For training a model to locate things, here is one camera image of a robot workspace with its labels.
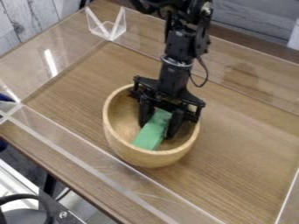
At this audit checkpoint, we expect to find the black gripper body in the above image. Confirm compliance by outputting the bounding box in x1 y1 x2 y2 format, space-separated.
129 57 205 123

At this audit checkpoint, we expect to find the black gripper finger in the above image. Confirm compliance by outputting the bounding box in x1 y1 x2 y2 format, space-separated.
138 96 154 127
165 108 185 139

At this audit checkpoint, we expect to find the brown wooden bowl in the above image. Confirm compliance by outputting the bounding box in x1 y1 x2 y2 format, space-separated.
102 84 201 168

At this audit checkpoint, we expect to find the green rectangular block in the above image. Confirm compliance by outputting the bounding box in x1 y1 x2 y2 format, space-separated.
132 109 172 151

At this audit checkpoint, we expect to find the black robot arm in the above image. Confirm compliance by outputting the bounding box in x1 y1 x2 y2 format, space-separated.
129 0 213 139

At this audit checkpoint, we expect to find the white object at right edge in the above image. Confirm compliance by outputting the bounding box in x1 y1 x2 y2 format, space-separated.
287 18 299 51

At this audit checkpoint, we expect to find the blue object at left edge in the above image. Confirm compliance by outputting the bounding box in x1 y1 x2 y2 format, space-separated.
0 93 14 102

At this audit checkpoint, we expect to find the clear acrylic enclosure wall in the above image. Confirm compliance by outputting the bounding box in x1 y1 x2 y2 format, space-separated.
0 1 299 224

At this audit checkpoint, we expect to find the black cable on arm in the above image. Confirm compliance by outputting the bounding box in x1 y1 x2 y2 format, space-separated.
188 56 210 88

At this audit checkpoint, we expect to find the black metal bracket with screw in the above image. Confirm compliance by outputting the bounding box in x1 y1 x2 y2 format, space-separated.
38 192 86 224

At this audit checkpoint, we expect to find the black cable lower left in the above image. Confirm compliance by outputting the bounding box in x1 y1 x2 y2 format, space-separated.
0 193 52 224

